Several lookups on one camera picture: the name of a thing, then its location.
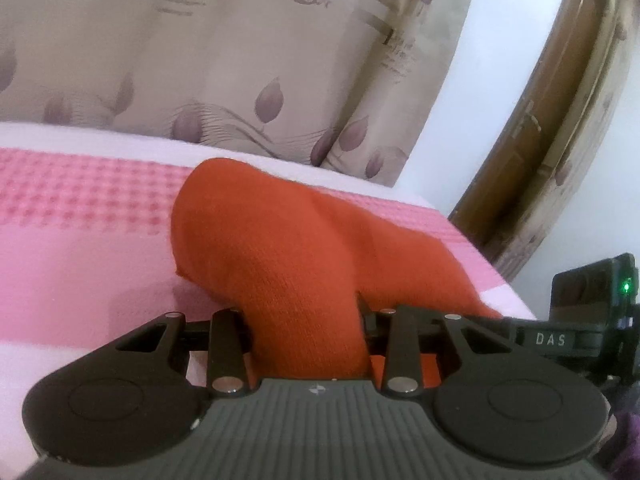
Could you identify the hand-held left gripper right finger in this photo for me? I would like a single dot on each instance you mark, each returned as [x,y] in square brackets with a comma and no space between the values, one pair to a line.
[400,350]

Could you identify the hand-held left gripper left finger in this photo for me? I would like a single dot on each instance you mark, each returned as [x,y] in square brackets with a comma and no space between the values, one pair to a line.
[227,350]

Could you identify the orange knitted garment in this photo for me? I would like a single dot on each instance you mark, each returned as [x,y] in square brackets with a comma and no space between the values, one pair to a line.
[280,260]

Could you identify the beige leaf print curtain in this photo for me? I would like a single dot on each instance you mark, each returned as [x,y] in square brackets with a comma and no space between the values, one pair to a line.
[225,50]
[580,170]

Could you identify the dark purple clothing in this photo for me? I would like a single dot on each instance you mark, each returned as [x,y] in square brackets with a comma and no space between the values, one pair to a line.
[627,435]

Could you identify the brown wooden door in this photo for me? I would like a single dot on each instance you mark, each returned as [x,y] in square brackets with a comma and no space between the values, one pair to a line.
[540,135]

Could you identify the pink checked bed blanket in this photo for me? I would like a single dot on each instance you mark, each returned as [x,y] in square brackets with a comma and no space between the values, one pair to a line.
[90,240]

